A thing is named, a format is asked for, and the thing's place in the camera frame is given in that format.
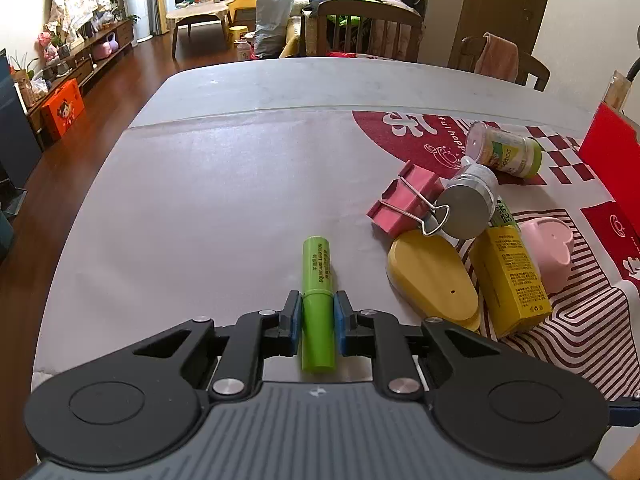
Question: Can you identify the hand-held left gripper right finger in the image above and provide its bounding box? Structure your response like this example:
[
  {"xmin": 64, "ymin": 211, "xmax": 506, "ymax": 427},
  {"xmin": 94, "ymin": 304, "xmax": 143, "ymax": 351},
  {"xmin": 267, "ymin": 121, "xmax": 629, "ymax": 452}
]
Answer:
[{"xmin": 335, "ymin": 290, "xmax": 506, "ymax": 403}]

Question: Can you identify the pink bag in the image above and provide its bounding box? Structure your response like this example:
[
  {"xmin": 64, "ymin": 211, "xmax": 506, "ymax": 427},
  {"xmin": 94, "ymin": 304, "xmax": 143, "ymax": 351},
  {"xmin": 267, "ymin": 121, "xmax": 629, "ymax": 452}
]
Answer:
[{"xmin": 92, "ymin": 32, "xmax": 120, "ymax": 61}]

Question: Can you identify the yellow oval plastic dish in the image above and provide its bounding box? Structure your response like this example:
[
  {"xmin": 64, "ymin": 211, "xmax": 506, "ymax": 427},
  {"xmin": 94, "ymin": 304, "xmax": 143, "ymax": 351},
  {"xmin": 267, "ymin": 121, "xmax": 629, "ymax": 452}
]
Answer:
[{"xmin": 386, "ymin": 230, "xmax": 482, "ymax": 332}]

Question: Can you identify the pink towel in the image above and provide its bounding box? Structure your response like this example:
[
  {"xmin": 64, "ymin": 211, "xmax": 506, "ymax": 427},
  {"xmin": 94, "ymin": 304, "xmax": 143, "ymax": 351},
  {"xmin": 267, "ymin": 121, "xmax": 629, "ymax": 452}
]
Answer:
[{"xmin": 474, "ymin": 33, "xmax": 520, "ymax": 83}]

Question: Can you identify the clear jar with green label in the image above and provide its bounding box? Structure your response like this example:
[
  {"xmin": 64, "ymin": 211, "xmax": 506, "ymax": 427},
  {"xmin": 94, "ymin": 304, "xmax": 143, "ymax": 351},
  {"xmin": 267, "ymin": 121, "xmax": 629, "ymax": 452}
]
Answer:
[{"xmin": 466, "ymin": 121, "xmax": 544, "ymax": 179}]

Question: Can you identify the yellow cardboard carton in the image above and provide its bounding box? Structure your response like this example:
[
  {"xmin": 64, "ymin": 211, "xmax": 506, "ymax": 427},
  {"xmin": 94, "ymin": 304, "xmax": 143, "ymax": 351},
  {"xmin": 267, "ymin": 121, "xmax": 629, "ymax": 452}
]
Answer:
[{"xmin": 469, "ymin": 226, "xmax": 554, "ymax": 339}]

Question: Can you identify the green highlighter pen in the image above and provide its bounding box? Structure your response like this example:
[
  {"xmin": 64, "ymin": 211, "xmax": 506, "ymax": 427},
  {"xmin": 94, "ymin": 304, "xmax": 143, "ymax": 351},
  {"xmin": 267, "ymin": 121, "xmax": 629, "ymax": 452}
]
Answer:
[{"xmin": 300, "ymin": 236, "xmax": 339, "ymax": 374}]

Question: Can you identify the pink binder clip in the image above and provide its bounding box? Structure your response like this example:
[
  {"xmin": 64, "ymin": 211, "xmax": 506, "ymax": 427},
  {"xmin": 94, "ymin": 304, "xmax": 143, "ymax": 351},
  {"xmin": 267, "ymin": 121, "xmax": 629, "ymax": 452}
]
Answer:
[{"xmin": 366, "ymin": 160, "xmax": 452, "ymax": 237}]

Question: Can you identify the grey plastic bag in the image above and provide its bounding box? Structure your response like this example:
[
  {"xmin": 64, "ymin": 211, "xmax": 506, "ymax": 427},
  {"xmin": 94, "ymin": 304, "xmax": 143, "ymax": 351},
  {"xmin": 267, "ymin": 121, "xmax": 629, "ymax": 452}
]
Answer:
[{"xmin": 253, "ymin": 0, "xmax": 297, "ymax": 60}]

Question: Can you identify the wooden chair with towel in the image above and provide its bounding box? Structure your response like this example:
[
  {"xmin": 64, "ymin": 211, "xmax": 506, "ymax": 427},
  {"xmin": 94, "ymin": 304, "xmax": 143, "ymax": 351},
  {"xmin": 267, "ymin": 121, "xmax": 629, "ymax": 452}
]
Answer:
[{"xmin": 459, "ymin": 35, "xmax": 551, "ymax": 92}]

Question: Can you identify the clear jar with silver lid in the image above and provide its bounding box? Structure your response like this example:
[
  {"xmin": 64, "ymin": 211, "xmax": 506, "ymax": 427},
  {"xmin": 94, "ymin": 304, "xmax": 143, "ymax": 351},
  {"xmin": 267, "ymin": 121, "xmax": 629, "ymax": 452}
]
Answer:
[{"xmin": 440, "ymin": 156, "xmax": 500, "ymax": 240}]

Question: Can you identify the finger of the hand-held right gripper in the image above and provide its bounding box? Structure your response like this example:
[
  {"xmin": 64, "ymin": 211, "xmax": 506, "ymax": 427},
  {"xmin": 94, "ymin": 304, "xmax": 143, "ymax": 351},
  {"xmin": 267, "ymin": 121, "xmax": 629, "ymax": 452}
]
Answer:
[{"xmin": 607, "ymin": 394, "xmax": 640, "ymax": 423}]

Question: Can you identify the wooden media cabinet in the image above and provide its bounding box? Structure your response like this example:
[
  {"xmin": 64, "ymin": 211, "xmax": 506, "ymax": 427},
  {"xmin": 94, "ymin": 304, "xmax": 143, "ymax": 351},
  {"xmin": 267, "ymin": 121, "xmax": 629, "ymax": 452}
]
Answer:
[{"xmin": 24, "ymin": 20, "xmax": 136, "ymax": 132}]

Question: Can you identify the wooden coffee table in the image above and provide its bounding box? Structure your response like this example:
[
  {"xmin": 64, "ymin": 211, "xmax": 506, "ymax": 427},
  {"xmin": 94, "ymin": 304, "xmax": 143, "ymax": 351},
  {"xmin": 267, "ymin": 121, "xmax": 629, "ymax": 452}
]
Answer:
[{"xmin": 166, "ymin": 0, "xmax": 239, "ymax": 59}]

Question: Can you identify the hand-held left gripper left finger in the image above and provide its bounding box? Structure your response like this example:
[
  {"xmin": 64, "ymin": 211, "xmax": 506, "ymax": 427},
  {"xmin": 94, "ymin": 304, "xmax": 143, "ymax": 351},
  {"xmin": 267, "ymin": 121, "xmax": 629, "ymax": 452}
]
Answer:
[{"xmin": 127, "ymin": 291, "xmax": 305, "ymax": 403}]

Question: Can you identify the orange cardboard box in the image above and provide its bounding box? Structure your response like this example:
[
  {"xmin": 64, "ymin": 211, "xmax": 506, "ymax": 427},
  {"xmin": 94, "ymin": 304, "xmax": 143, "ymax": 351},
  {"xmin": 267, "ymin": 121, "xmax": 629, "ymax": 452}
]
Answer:
[{"xmin": 40, "ymin": 79, "xmax": 89, "ymax": 141}]

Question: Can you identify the green labelled tube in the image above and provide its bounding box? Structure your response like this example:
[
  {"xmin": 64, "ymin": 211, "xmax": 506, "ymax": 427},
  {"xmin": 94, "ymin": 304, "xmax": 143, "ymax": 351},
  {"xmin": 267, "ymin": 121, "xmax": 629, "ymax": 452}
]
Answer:
[{"xmin": 492, "ymin": 195, "xmax": 519, "ymax": 229}]

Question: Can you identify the wooden spindle-back chair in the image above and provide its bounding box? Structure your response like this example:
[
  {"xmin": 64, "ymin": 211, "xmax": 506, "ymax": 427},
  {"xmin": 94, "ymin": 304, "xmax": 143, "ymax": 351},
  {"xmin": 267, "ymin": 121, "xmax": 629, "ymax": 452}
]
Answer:
[{"xmin": 316, "ymin": 0, "xmax": 426, "ymax": 64}]

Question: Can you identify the dark flat panel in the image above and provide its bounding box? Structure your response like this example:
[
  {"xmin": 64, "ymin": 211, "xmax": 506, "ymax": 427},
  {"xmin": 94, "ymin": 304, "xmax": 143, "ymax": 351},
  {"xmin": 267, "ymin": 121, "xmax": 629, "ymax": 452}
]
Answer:
[{"xmin": 0, "ymin": 49, "xmax": 44, "ymax": 192}]

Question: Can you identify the pink heart-shaped cup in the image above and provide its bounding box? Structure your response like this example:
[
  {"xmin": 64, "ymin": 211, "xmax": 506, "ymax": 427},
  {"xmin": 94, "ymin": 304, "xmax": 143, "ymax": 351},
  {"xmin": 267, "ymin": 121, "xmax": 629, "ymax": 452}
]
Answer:
[{"xmin": 517, "ymin": 217, "xmax": 575, "ymax": 294}]

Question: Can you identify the red cardboard box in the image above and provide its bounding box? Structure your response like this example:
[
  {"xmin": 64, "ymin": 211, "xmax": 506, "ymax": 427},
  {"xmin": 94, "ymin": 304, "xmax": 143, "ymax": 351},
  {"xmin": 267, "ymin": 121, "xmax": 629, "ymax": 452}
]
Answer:
[{"xmin": 578, "ymin": 102, "xmax": 640, "ymax": 242}]

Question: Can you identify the wooden door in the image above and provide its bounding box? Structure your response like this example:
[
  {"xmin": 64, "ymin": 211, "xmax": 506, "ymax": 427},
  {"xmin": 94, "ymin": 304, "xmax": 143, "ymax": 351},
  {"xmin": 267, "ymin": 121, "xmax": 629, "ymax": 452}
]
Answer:
[{"xmin": 451, "ymin": 0, "xmax": 557, "ymax": 69}]

